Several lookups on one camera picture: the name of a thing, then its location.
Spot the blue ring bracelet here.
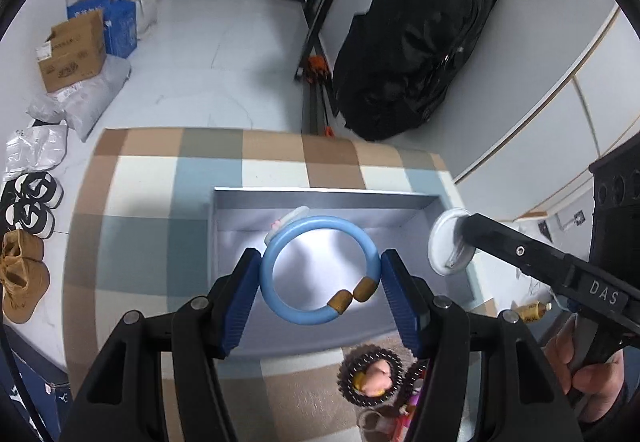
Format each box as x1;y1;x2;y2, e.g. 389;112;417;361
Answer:
259;215;382;327

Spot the purple ring bracelet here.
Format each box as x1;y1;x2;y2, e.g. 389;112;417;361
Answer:
404;386;426;428

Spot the person's right hand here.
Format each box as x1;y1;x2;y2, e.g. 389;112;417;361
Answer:
544;315;625;424

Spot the grey cardboard box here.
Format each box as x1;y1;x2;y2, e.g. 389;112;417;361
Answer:
208;187;480;358

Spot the checkered table mat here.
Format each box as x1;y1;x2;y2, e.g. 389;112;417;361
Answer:
63;128;462;441

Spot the black backpack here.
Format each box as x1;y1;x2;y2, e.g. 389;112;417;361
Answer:
333;0;498;142

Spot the brown boot near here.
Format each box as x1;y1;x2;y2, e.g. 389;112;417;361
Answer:
1;258;50;324

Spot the brown boot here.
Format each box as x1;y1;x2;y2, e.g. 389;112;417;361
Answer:
1;258;50;324
1;229;44;276

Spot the dark blue shoe box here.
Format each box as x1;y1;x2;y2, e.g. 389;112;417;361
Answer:
3;325;73;441

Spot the black metal stand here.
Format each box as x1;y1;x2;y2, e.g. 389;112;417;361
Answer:
294;0;335;136

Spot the brown boot far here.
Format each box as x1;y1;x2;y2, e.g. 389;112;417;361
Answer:
1;229;44;276

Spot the black white sneaker near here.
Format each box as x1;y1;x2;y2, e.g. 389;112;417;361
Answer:
3;199;54;239

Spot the black white sneaker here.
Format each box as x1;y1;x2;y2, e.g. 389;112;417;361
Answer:
3;199;54;239
10;172;64;209

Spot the black white sneaker far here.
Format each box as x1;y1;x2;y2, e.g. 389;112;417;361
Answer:
10;172;64;209

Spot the orange black tool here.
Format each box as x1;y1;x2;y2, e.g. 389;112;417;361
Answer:
304;55;331;85

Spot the white crumpled plastic bag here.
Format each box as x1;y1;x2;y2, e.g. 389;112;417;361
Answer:
3;125;68;182

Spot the grey plastic parcel bag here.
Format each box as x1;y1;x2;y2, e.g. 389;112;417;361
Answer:
27;55;131;143

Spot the brown cardboard box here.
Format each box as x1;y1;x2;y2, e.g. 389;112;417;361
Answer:
36;10;106;93

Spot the blue cardboard box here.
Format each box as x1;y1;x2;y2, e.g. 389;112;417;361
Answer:
66;0;138;58

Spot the black bead bracelet with pig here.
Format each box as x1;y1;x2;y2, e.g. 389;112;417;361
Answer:
336;343;405;408

